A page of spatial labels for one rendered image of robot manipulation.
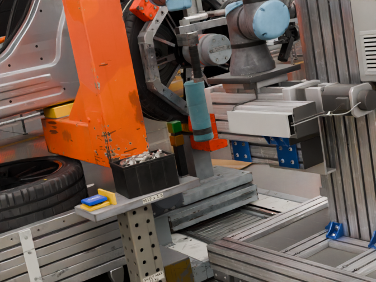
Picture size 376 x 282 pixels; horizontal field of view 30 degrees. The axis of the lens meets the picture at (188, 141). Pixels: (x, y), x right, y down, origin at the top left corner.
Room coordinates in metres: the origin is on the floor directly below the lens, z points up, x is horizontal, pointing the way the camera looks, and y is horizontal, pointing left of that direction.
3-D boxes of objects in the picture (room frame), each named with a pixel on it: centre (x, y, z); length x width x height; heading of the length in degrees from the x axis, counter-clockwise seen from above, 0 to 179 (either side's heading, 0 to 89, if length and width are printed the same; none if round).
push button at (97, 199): (2.34, 0.36, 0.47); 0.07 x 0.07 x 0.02; 31
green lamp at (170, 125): (2.53, 0.04, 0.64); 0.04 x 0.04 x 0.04; 31
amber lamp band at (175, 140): (2.53, 0.04, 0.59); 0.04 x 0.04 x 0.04; 31
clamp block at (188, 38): (2.87, -0.07, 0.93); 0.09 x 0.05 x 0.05; 31
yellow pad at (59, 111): (3.09, 0.52, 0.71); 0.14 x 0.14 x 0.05; 31
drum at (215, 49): (3.07, -0.15, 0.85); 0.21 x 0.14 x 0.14; 31
